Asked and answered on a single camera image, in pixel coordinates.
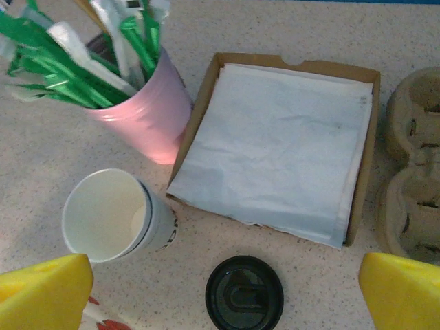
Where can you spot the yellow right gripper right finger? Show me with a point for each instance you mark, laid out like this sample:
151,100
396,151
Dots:
405,295

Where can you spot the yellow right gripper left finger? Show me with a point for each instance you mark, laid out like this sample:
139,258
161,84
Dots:
41,295

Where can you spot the red and white gift bag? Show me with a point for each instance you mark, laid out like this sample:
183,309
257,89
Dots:
93,314

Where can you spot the white paper cup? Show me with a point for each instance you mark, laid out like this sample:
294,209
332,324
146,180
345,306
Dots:
103,213

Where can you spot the brown cardboard napkin box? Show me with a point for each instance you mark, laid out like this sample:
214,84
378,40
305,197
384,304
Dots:
364,192

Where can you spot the tray of white napkins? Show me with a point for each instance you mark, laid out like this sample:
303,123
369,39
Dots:
271,148

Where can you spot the pink straw holder cup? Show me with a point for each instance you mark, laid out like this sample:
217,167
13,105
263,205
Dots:
151,127

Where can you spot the white wrapped straw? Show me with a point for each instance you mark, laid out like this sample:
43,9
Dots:
86,58
113,34

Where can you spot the wooden stir stick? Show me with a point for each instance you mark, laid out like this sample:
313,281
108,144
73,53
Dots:
93,15

